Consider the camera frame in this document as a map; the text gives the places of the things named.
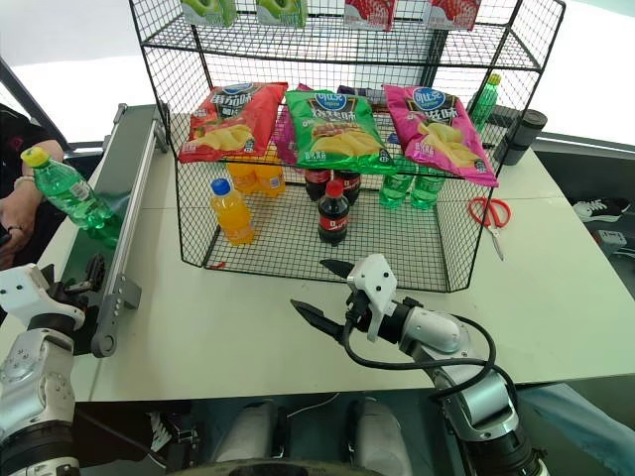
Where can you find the green apple drink carton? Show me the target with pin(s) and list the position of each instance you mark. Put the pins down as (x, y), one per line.
(282, 12)
(208, 11)

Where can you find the dark purple snack bag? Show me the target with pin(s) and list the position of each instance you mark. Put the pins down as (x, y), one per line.
(361, 92)

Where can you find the black upright post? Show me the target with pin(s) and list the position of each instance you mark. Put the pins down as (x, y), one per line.
(430, 54)

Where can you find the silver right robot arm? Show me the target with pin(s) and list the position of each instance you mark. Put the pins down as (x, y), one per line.
(461, 357)

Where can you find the cola bottle red cap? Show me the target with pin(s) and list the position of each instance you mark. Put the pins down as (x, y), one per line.
(333, 218)
(351, 187)
(317, 183)

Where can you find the green soda bottle yellow cap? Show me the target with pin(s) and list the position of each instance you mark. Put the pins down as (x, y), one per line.
(69, 191)
(483, 104)

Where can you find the magenta snack bag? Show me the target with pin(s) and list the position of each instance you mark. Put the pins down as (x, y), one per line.
(286, 136)

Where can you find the red strawberry drink carton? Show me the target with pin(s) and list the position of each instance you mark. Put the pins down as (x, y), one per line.
(369, 14)
(454, 14)

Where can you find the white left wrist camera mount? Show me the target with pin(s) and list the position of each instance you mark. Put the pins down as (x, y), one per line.
(27, 295)

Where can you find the dark green conveyor belt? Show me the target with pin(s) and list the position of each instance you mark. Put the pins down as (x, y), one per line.
(124, 163)

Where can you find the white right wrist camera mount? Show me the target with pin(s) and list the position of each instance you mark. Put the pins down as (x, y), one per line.
(374, 285)

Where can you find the red potato chips bag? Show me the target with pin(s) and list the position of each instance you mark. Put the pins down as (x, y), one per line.
(233, 124)

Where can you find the black and white sneaker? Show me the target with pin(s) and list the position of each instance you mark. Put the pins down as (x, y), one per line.
(597, 208)

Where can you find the black diagonal bar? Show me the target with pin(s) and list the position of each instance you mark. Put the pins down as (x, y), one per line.
(20, 89)

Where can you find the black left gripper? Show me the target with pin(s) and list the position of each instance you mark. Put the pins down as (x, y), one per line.
(58, 292)

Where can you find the silver conveyor side rail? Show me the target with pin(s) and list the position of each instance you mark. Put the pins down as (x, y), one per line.
(131, 213)

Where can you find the green potato chips bag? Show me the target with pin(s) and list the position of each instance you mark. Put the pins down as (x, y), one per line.
(337, 131)

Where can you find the black cylinder flask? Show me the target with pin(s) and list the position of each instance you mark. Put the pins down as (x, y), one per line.
(527, 136)

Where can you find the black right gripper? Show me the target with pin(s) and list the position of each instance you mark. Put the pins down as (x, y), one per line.
(358, 311)

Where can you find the person's bare hand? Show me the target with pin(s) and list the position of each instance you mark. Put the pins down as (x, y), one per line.
(17, 213)

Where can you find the person's black shirt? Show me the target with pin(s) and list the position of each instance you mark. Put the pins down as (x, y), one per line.
(20, 131)

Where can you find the white rounded robot leg cover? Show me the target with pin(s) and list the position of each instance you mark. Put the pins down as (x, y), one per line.
(379, 436)
(248, 436)

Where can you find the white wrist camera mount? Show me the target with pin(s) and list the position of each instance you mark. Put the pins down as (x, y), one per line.
(374, 285)
(27, 295)

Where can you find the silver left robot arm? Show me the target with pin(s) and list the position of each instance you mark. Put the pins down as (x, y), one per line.
(32, 387)

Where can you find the blue denim fabric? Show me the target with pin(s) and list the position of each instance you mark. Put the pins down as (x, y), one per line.
(575, 421)

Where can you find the orange soda bottle blue cap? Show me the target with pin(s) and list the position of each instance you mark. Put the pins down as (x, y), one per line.
(271, 179)
(243, 177)
(232, 215)

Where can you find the person's bare forearm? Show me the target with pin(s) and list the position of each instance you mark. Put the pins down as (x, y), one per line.
(42, 156)

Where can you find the pink potato chips bag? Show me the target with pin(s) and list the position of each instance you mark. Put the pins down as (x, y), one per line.
(439, 131)

